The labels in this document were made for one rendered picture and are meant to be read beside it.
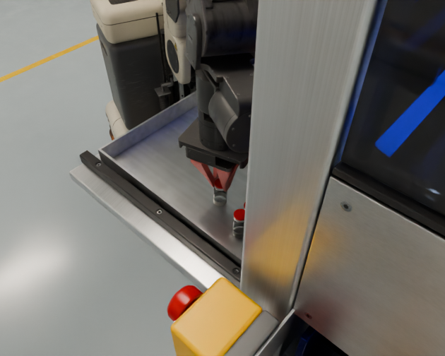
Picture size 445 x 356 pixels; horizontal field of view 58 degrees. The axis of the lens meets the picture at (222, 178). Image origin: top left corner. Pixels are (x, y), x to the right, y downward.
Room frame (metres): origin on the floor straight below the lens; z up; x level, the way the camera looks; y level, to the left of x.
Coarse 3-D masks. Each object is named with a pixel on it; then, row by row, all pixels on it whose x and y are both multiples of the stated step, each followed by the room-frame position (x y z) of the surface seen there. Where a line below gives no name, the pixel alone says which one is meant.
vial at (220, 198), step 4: (216, 188) 0.41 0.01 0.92; (216, 192) 0.41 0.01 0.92; (220, 192) 0.41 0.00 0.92; (224, 192) 0.41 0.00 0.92; (216, 196) 0.41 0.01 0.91; (220, 196) 0.41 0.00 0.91; (224, 196) 0.41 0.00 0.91; (216, 200) 0.41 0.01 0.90; (220, 200) 0.41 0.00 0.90; (224, 200) 0.41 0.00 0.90; (216, 204) 0.41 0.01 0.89; (220, 204) 0.41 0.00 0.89; (224, 204) 0.41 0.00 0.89
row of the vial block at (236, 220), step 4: (244, 204) 0.38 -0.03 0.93; (244, 208) 0.37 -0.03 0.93; (236, 212) 0.36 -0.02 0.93; (240, 212) 0.37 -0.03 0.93; (244, 212) 0.36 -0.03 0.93; (236, 216) 0.36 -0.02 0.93; (240, 216) 0.36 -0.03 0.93; (236, 220) 0.35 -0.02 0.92; (240, 220) 0.35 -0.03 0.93; (236, 224) 0.35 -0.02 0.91; (240, 224) 0.35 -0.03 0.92; (232, 228) 0.36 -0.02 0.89; (236, 228) 0.35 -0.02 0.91; (240, 228) 0.35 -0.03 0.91; (232, 232) 0.36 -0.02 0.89; (236, 232) 0.35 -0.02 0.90; (240, 232) 0.35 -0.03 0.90; (236, 236) 0.35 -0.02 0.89; (240, 236) 0.35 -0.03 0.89
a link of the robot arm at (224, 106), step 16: (192, 16) 0.42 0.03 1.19; (192, 32) 0.41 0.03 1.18; (192, 48) 0.41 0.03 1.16; (192, 64) 0.41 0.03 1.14; (208, 64) 0.40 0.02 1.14; (224, 64) 0.40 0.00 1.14; (240, 64) 0.41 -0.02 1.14; (224, 80) 0.37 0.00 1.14; (240, 80) 0.37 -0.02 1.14; (224, 96) 0.37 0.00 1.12; (240, 96) 0.34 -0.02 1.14; (224, 112) 0.35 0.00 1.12; (240, 112) 0.33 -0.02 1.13; (224, 128) 0.33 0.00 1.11; (240, 128) 0.33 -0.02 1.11; (240, 144) 0.33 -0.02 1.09
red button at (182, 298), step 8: (184, 288) 0.20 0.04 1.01; (192, 288) 0.20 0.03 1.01; (176, 296) 0.19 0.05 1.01; (184, 296) 0.19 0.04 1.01; (192, 296) 0.19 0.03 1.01; (200, 296) 0.19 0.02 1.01; (168, 304) 0.19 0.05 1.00; (176, 304) 0.18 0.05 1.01; (184, 304) 0.18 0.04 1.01; (168, 312) 0.18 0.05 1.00; (176, 312) 0.18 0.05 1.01
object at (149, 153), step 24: (192, 96) 0.68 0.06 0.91; (168, 120) 0.63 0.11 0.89; (192, 120) 0.63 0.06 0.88; (120, 144) 0.54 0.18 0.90; (144, 144) 0.56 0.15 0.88; (168, 144) 0.56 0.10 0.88; (120, 168) 0.47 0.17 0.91; (144, 168) 0.50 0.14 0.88; (168, 168) 0.50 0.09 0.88; (192, 168) 0.50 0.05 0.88; (144, 192) 0.43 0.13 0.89; (168, 192) 0.44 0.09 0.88; (192, 192) 0.44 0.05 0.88; (240, 192) 0.44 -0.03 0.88; (192, 216) 0.39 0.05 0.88; (216, 216) 0.39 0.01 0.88; (216, 240) 0.32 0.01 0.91; (240, 240) 0.35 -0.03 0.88; (240, 264) 0.29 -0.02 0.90
